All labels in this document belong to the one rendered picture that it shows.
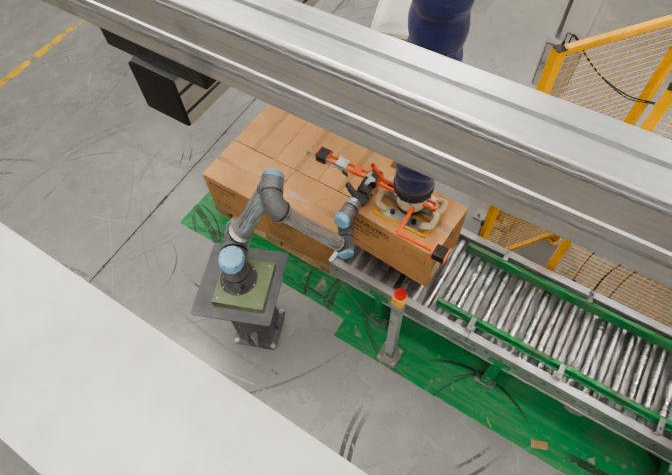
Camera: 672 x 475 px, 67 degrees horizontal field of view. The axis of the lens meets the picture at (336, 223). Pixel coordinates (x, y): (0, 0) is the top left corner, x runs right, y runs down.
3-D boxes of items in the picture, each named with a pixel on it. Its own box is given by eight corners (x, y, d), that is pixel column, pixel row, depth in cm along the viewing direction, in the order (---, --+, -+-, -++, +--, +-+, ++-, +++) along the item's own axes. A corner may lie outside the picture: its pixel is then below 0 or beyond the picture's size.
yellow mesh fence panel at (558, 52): (556, 232, 414) (706, -2, 237) (563, 242, 409) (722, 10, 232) (460, 265, 401) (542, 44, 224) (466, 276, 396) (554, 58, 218)
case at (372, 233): (457, 242, 334) (468, 208, 300) (425, 287, 318) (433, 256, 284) (380, 199, 355) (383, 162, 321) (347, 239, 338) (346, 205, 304)
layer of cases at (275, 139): (398, 180, 430) (402, 149, 396) (335, 270, 387) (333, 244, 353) (283, 126, 467) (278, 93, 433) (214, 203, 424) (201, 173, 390)
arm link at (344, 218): (332, 225, 289) (332, 215, 280) (344, 209, 294) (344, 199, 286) (347, 232, 286) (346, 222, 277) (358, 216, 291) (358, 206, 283)
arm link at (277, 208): (269, 205, 242) (359, 256, 285) (270, 184, 248) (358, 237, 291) (253, 214, 248) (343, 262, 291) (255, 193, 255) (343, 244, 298)
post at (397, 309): (396, 352, 366) (408, 294, 281) (391, 360, 363) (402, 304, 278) (388, 347, 368) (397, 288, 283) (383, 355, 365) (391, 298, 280)
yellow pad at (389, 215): (432, 226, 295) (433, 221, 290) (425, 239, 290) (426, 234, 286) (381, 201, 305) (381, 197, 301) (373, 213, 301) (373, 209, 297)
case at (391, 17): (415, 77, 428) (420, 36, 394) (368, 70, 434) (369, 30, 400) (426, 31, 459) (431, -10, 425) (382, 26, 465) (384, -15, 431)
